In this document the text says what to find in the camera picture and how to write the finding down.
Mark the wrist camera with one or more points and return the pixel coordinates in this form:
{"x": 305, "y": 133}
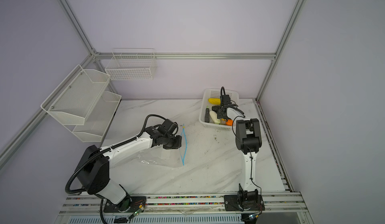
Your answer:
{"x": 225, "y": 100}
{"x": 169, "y": 127}

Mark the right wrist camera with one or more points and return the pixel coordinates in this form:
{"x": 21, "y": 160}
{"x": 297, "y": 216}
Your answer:
{"x": 225, "y": 100}

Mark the aluminium front rail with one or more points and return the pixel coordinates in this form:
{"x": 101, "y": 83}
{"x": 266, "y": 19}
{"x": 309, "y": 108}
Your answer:
{"x": 278, "y": 208}

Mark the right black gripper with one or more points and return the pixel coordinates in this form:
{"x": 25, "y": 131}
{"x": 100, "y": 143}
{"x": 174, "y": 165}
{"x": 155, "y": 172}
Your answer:
{"x": 219, "y": 115}

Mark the white mesh two-tier shelf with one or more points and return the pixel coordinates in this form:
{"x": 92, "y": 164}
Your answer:
{"x": 83, "y": 104}

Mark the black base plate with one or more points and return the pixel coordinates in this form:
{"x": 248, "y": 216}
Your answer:
{"x": 126, "y": 206}
{"x": 243, "y": 203}

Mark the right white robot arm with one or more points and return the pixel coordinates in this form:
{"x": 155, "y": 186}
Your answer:
{"x": 248, "y": 140}

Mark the orange tangerine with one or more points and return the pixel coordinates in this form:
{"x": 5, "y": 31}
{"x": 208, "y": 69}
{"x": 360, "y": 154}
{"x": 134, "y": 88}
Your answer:
{"x": 229, "y": 122}

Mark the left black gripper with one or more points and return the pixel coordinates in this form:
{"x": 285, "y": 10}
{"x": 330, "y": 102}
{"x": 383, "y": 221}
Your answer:
{"x": 177, "y": 144}

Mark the clear zip top bag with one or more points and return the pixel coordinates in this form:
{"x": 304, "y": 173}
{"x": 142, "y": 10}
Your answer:
{"x": 157, "y": 155}

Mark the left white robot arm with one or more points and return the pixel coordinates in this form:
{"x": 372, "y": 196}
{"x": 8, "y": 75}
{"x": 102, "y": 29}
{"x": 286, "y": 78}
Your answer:
{"x": 92, "y": 174}

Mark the white plastic food basket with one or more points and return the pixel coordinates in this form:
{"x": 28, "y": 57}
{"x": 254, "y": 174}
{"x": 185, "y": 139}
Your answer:
{"x": 211, "y": 93}

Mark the white wire wall basket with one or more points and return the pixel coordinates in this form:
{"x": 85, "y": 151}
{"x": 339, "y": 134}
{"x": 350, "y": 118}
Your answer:
{"x": 132, "y": 64}

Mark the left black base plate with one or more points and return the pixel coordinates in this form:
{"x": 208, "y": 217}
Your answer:
{"x": 126, "y": 206}

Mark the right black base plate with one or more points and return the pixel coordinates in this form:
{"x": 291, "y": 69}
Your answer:
{"x": 243, "y": 203}

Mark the aluminium frame back bar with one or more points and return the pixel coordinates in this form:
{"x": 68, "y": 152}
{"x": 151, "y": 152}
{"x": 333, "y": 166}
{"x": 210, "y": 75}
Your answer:
{"x": 192, "y": 56}

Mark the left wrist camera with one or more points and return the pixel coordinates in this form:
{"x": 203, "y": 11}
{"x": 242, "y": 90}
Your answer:
{"x": 169, "y": 127}

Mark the yellow corn cob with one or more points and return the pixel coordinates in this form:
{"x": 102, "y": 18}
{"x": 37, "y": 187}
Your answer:
{"x": 214, "y": 101}

